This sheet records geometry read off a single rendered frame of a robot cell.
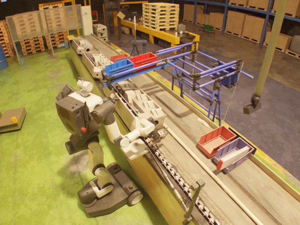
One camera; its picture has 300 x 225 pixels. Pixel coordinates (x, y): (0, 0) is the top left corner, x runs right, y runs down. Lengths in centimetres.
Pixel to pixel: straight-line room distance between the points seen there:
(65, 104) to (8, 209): 188
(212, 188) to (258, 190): 41
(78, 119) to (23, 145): 234
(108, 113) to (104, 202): 122
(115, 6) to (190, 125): 698
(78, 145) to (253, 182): 151
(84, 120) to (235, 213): 132
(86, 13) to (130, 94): 575
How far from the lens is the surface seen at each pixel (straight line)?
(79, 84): 139
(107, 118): 127
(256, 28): 1099
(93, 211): 218
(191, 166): 172
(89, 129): 142
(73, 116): 127
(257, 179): 184
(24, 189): 291
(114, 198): 220
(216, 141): 200
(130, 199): 218
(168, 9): 761
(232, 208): 159
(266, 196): 177
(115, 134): 133
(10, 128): 395
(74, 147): 155
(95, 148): 162
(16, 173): 317
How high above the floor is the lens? 209
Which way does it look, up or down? 36 degrees down
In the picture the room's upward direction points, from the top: straight up
